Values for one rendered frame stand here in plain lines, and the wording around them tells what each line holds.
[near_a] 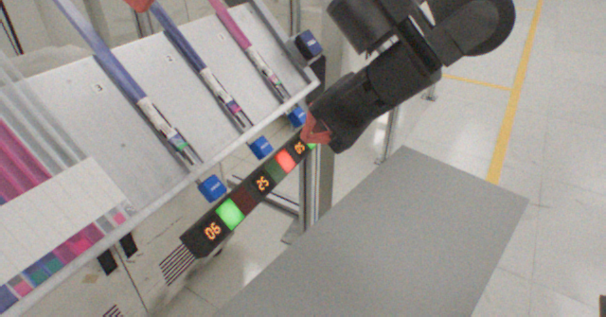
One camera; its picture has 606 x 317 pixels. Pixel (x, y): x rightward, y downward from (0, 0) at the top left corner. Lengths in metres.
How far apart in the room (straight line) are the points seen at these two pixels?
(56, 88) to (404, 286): 0.49
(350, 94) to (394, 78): 0.06
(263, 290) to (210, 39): 0.39
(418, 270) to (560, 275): 0.99
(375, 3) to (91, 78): 0.35
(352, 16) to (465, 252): 0.38
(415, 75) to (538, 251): 1.23
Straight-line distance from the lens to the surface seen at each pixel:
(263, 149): 0.54
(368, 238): 0.55
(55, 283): 0.42
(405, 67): 0.35
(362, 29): 0.36
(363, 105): 0.38
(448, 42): 0.34
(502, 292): 1.35
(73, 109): 0.49
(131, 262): 0.97
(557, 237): 1.61
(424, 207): 0.62
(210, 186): 0.48
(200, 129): 0.52
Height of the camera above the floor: 1.02
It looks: 36 degrees down
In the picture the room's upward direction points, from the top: straight up
